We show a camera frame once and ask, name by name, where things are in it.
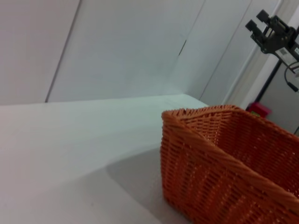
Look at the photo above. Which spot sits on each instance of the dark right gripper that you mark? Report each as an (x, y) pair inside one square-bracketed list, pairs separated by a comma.
[(278, 42)]

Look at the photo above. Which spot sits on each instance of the pink box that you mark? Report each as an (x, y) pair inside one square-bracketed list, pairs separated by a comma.
[(259, 108)]

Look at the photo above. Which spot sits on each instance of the orange woven rectangular basket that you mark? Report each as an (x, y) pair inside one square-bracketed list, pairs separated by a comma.
[(222, 163)]

